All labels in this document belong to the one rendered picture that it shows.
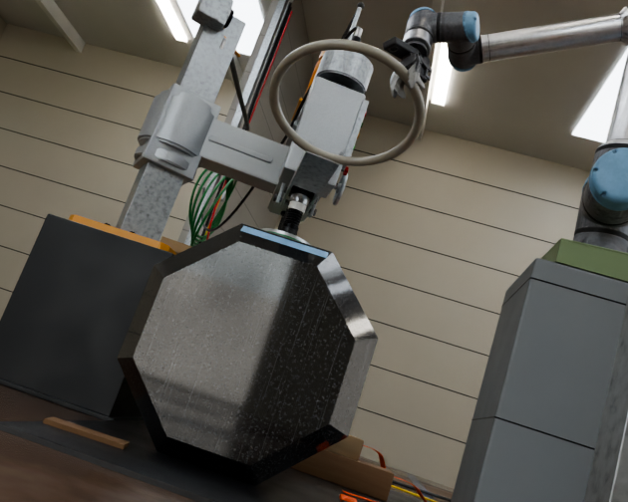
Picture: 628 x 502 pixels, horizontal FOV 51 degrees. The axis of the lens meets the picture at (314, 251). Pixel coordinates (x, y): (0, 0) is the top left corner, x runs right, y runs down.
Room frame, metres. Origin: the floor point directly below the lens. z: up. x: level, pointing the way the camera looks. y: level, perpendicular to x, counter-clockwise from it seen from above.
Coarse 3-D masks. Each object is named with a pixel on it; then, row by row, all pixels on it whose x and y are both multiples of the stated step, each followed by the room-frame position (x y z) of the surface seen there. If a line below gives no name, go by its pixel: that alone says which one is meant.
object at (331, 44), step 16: (304, 48) 1.70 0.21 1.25; (320, 48) 1.68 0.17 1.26; (336, 48) 1.67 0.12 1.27; (352, 48) 1.65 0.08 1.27; (368, 48) 1.65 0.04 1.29; (288, 64) 1.76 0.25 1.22; (384, 64) 1.68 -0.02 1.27; (400, 64) 1.67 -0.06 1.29; (272, 80) 1.84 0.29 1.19; (272, 96) 1.89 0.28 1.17; (416, 96) 1.74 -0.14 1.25; (272, 112) 1.95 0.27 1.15; (416, 112) 1.80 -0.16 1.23; (288, 128) 2.01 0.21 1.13; (416, 128) 1.86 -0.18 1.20; (304, 144) 2.05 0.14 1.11; (400, 144) 1.94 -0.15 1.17; (336, 160) 2.07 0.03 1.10; (352, 160) 2.06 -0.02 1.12; (368, 160) 2.04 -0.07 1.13; (384, 160) 2.01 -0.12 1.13
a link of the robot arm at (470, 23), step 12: (444, 12) 1.76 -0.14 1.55; (456, 12) 1.74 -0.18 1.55; (468, 12) 1.73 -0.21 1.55; (444, 24) 1.74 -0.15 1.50; (456, 24) 1.73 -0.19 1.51; (468, 24) 1.72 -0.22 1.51; (444, 36) 1.77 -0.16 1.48; (456, 36) 1.76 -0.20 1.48; (468, 36) 1.74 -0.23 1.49; (456, 48) 1.81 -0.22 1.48; (468, 48) 1.81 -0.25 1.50
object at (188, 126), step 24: (168, 120) 2.95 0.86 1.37; (192, 120) 2.97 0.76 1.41; (216, 120) 3.05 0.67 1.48; (168, 144) 2.97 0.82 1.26; (192, 144) 2.99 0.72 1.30; (216, 144) 3.05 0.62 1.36; (240, 144) 3.06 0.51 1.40; (264, 144) 3.07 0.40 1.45; (216, 168) 3.14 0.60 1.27; (240, 168) 3.07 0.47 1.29; (264, 168) 3.08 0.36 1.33
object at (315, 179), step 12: (312, 156) 2.09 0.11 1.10; (300, 168) 2.23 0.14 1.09; (312, 168) 2.19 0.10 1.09; (324, 168) 2.16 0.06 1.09; (336, 168) 2.12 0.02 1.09; (300, 180) 2.35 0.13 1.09; (312, 180) 2.31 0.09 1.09; (324, 180) 2.27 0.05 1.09; (288, 192) 2.52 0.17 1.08; (288, 204) 2.72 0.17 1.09; (312, 204) 2.57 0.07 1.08
